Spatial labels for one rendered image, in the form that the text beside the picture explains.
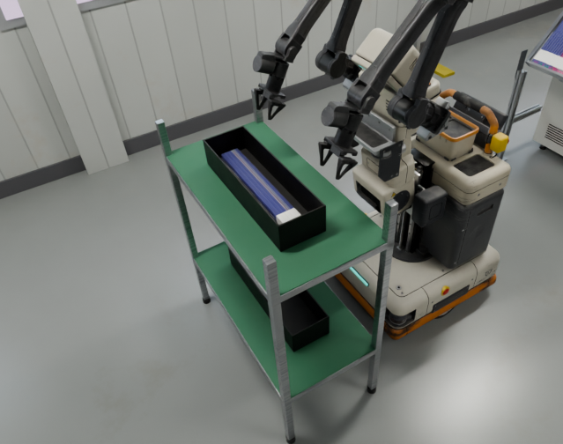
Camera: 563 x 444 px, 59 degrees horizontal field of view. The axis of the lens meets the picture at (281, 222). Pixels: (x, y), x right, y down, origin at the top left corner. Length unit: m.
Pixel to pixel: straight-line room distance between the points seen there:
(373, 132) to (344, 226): 0.45
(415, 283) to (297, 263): 0.97
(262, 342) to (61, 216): 1.90
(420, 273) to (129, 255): 1.67
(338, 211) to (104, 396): 1.44
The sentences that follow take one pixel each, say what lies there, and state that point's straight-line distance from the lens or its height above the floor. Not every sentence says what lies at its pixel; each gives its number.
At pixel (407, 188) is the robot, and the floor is 0.78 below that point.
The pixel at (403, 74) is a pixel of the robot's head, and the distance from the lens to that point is 1.78.
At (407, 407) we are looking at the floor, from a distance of 2.38.
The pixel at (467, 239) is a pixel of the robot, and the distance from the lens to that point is 2.36.
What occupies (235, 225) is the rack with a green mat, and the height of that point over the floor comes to 0.95.
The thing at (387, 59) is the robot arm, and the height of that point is 1.45.
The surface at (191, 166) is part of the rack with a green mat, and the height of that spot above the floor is 0.95.
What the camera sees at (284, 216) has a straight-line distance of 1.64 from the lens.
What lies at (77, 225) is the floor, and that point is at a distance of 3.45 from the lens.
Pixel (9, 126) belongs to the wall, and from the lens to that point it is 3.72.
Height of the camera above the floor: 2.09
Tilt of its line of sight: 43 degrees down
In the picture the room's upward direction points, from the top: 5 degrees counter-clockwise
